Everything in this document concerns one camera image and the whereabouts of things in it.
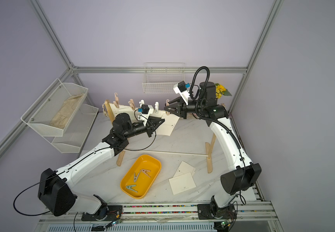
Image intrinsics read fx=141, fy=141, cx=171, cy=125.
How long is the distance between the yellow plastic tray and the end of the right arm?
38 centimetres

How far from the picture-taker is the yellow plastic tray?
2.68 feet

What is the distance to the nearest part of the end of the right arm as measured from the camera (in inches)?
23.0
